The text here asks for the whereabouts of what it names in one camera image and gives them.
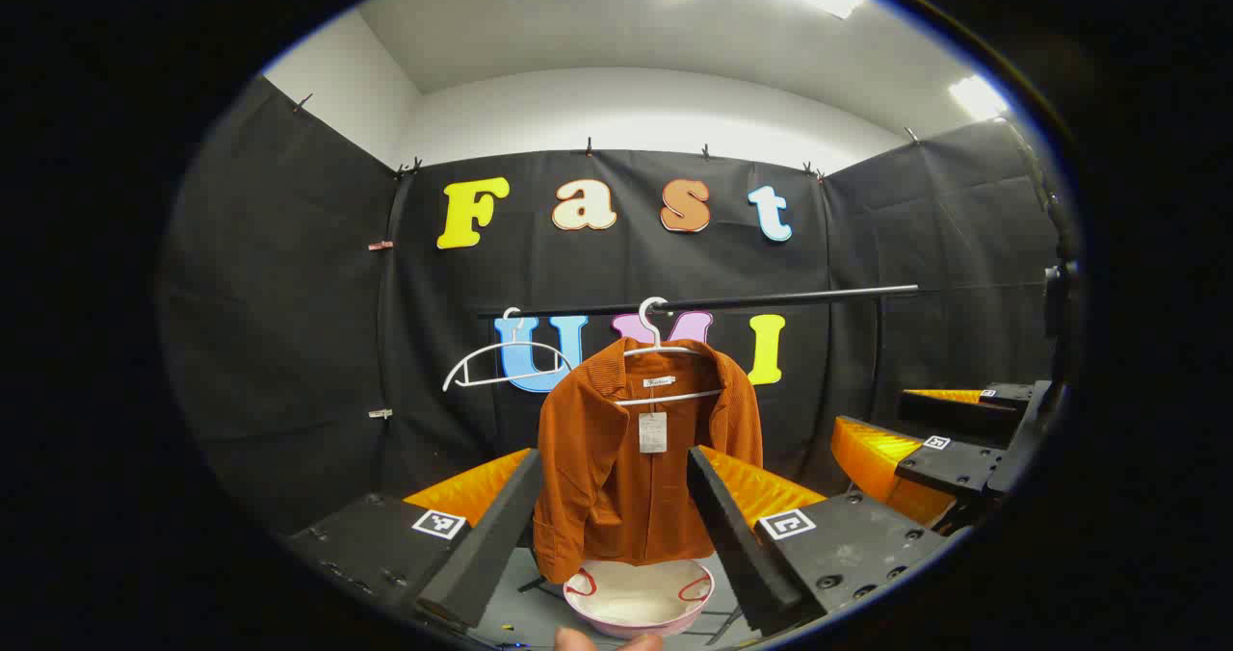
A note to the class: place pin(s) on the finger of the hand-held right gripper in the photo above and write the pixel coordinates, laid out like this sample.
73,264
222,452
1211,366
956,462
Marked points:
949,468
963,415

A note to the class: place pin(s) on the row of black backdrop clips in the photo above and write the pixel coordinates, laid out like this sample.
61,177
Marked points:
588,146

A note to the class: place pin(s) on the black backdrop cloth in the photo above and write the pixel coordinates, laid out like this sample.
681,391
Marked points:
289,343

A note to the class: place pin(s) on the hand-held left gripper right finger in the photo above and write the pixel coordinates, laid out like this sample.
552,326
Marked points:
737,545

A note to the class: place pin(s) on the black clothes rack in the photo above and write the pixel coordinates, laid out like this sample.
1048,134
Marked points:
771,299

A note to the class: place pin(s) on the small ceiling light panel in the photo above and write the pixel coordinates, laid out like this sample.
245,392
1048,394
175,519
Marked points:
978,97

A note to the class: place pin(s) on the white plastic hanger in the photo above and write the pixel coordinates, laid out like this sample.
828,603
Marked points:
658,338
516,343

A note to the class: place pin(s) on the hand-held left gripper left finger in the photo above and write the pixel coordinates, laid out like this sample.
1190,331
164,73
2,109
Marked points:
491,535

